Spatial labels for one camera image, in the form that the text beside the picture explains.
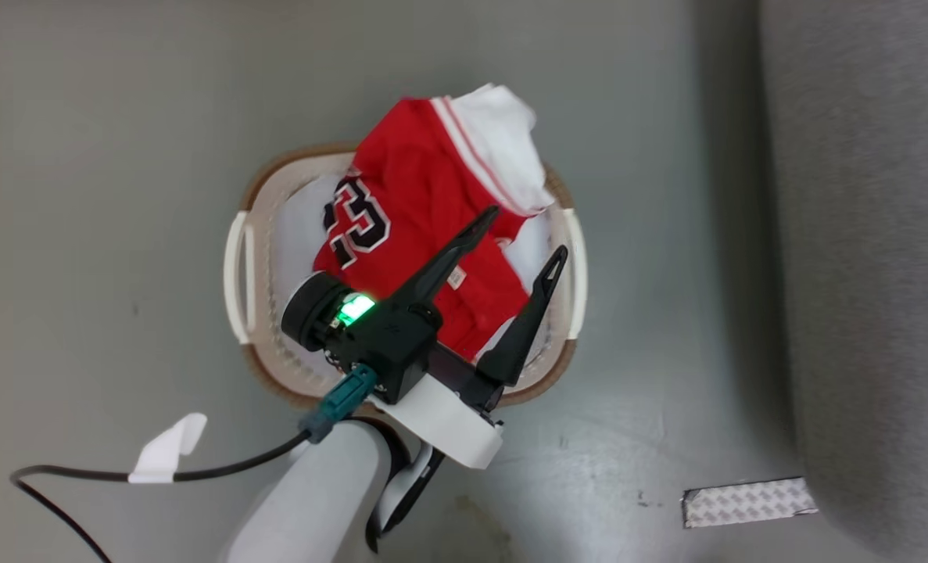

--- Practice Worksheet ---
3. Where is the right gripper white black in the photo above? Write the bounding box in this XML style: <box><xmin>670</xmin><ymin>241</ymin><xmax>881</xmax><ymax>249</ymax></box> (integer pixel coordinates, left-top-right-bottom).
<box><xmin>366</xmin><ymin>205</ymin><xmax>570</xmax><ymax>471</ymax></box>

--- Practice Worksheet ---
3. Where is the white woven laundry basket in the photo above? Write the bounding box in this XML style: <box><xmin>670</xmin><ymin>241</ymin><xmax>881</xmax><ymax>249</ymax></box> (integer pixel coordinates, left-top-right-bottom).
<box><xmin>224</xmin><ymin>142</ymin><xmax>589</xmax><ymax>411</ymax></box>

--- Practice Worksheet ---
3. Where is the red number 23 jersey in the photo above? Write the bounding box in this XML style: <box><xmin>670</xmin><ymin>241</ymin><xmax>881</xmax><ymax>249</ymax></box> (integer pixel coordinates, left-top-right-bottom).
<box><xmin>313</xmin><ymin>97</ymin><xmax>558</xmax><ymax>362</ymax></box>

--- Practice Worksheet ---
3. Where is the white shirt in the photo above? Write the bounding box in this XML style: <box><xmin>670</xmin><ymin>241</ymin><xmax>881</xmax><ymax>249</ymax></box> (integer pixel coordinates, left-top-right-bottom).
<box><xmin>431</xmin><ymin>84</ymin><xmax>558</xmax><ymax>217</ymax></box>

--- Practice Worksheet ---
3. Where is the grey patterned tape strip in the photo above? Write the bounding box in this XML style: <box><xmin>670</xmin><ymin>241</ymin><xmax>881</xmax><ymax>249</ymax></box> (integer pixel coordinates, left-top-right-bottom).
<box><xmin>682</xmin><ymin>476</ymin><xmax>819</xmax><ymax>530</ymax></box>

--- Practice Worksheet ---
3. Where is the white tape tag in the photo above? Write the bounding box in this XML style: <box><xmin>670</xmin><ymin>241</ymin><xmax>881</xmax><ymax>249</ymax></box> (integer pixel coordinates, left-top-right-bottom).
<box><xmin>127</xmin><ymin>412</ymin><xmax>209</xmax><ymax>484</ymax></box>

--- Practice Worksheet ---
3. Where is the teal cable connector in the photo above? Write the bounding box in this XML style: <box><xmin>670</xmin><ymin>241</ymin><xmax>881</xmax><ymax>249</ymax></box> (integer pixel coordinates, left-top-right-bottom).
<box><xmin>301</xmin><ymin>364</ymin><xmax>378</xmax><ymax>445</ymax></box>

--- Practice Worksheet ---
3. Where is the flat black cable loop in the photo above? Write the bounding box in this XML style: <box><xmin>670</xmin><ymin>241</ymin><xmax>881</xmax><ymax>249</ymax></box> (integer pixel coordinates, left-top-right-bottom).
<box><xmin>364</xmin><ymin>418</ymin><xmax>447</xmax><ymax>553</ymax></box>

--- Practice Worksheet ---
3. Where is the thin black cable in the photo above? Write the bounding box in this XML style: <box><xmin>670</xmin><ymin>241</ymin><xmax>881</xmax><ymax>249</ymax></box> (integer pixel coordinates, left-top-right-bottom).
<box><xmin>9</xmin><ymin>430</ymin><xmax>312</xmax><ymax>563</ymax></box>

